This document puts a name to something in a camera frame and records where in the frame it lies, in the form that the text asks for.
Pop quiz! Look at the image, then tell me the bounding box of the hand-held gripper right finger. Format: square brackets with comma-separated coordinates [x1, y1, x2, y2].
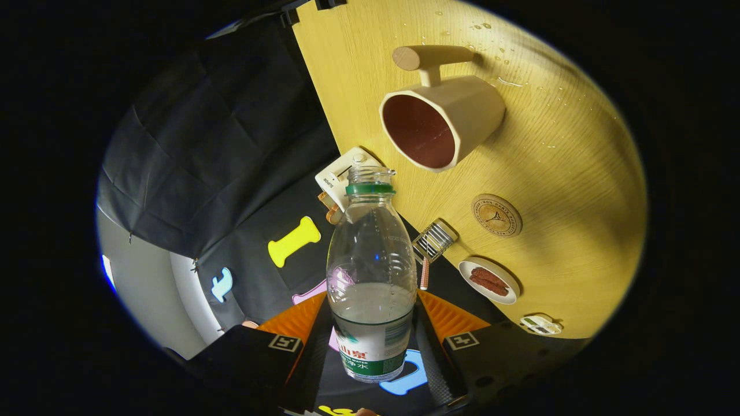
[415, 289, 590, 408]

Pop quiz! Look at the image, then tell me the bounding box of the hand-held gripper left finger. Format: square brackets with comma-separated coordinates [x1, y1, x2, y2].
[185, 292, 337, 414]

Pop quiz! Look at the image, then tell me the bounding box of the round wooden coaster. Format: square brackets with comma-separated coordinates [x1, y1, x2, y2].
[471, 194, 523, 238]

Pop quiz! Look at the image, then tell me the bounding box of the clear plastic juice bottle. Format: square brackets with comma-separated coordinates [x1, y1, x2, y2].
[325, 166, 418, 384]

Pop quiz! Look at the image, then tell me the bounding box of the beige cup with wooden handle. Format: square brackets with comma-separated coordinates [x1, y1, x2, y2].
[379, 45, 506, 173]

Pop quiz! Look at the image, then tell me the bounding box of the white divided dish with seeds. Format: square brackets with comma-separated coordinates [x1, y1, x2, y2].
[519, 314, 563, 336]

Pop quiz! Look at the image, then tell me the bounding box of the white round plate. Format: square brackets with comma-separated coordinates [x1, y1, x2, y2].
[458, 257, 519, 305]

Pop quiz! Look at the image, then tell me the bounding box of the brown sausage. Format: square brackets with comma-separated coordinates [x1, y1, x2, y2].
[469, 276, 509, 297]
[469, 267, 509, 288]

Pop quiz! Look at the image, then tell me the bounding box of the wooden table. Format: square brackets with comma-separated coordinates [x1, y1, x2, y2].
[292, 0, 648, 340]

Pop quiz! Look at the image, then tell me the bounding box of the black backdrop cloth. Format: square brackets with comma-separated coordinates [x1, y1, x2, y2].
[95, 12, 509, 416]

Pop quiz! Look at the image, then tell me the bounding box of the white toaster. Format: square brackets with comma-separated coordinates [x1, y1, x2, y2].
[315, 146, 376, 213]

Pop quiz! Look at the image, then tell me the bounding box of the metal wire basket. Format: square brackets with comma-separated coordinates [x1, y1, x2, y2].
[412, 218, 459, 264]

